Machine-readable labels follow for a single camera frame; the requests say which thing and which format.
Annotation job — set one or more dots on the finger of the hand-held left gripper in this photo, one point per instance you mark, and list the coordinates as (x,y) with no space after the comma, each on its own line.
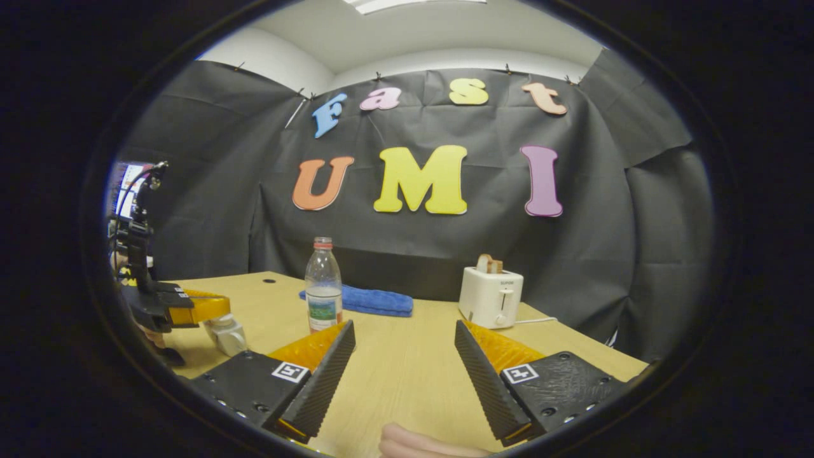
(159,305)

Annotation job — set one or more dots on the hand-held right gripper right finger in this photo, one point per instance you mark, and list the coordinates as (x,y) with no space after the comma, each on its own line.
(486,381)

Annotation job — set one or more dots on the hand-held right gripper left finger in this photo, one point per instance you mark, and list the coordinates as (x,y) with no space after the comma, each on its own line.
(324,381)

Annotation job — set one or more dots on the white floral teacup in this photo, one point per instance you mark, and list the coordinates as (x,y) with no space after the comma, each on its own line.
(230,340)

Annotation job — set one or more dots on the clear plastic water bottle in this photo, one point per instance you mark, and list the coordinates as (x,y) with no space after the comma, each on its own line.
(323,292)

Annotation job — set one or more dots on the computer monitor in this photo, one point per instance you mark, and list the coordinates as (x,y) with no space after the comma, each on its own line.
(129,184)

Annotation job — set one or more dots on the white toaster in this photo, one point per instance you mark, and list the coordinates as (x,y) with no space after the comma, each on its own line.
(489,299)

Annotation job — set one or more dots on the blue folded towel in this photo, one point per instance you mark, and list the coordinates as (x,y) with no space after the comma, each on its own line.
(381,301)

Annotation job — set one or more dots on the bread slice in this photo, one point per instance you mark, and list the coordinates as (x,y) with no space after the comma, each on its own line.
(489,264)

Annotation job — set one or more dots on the ceiling light panel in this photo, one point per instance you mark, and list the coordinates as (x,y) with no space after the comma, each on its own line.
(407,5)

